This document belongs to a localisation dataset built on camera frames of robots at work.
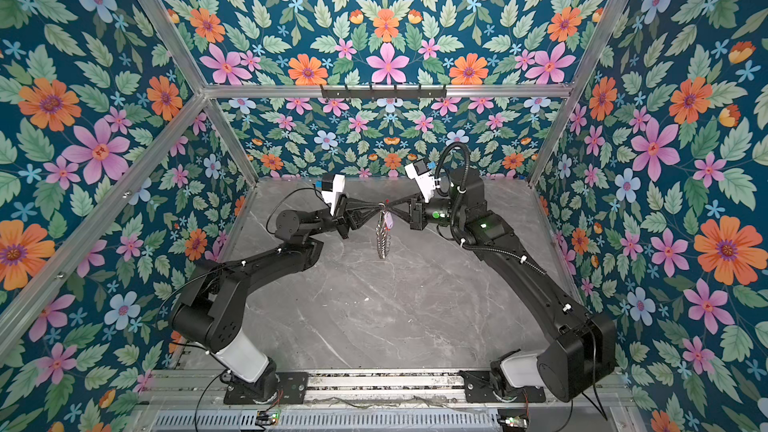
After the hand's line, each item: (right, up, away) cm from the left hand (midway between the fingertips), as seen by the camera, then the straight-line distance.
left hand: (379, 208), depth 65 cm
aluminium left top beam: (-59, -14, -12) cm, 61 cm away
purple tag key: (+2, -3, +4) cm, 5 cm away
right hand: (+2, +1, +2) cm, 3 cm away
